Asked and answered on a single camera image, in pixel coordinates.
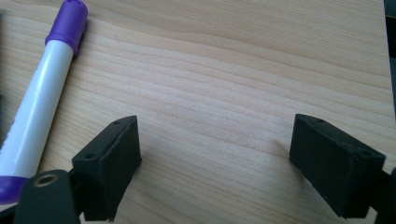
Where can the purple marker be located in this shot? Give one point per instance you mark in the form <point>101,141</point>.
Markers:
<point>37,109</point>

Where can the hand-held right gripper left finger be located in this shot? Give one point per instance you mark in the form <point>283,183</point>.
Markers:
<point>109,168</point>

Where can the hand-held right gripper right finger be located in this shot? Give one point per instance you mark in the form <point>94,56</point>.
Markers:
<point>336,168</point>

